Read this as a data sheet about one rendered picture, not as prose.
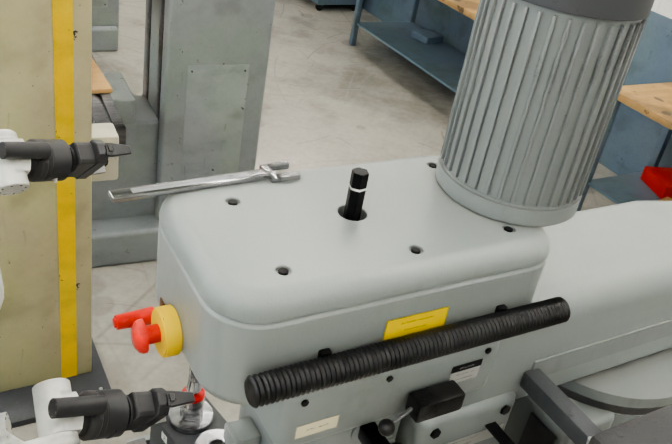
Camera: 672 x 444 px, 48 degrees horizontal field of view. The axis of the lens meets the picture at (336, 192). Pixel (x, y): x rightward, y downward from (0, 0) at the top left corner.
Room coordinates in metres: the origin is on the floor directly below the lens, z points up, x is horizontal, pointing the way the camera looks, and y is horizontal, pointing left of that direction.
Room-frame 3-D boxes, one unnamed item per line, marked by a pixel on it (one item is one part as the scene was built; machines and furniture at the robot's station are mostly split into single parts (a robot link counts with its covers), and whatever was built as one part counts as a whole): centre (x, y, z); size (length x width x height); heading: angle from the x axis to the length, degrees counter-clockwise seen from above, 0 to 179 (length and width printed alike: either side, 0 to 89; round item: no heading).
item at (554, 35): (0.95, -0.23, 2.05); 0.20 x 0.20 x 0.32
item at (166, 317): (0.68, 0.17, 1.76); 0.06 x 0.02 x 0.06; 34
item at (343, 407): (0.83, -0.06, 1.68); 0.34 x 0.24 x 0.10; 124
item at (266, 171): (0.81, 0.16, 1.89); 0.24 x 0.04 x 0.01; 127
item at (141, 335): (0.67, 0.19, 1.76); 0.04 x 0.03 x 0.04; 34
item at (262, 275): (0.82, -0.04, 1.81); 0.47 x 0.26 x 0.16; 124
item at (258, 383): (0.71, -0.13, 1.79); 0.45 x 0.04 x 0.04; 124
